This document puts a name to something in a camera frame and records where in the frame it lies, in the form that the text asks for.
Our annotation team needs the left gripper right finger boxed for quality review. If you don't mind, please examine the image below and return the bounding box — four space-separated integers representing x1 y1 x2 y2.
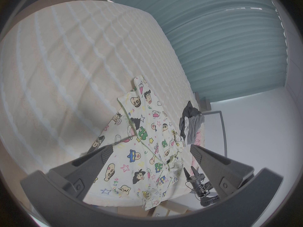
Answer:
190 144 254 196

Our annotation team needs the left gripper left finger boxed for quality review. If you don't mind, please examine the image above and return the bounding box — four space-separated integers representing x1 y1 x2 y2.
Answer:
48 144 113 199

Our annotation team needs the white printed pyjama top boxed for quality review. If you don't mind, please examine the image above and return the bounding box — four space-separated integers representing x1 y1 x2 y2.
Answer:
82 75 186 211

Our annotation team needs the pile of clothes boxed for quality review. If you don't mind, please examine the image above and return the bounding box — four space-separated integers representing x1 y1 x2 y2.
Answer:
179 101 205 145

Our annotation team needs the bed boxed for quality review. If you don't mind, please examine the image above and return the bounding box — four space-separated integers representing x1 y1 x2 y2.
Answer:
0 0 229 209

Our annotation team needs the small wooden drawer table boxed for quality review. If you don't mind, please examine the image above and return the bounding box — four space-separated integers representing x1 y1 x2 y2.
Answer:
142 199 190 218

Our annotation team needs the pink garment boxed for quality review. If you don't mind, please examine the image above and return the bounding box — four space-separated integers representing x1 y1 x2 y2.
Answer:
190 130 204 167

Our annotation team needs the grey bedside table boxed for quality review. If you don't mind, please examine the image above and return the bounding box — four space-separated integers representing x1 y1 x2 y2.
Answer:
193 91 211 112

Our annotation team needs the blue-green curtain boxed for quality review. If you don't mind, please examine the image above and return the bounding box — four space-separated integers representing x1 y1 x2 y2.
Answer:
163 6 288 102
99 0 277 32

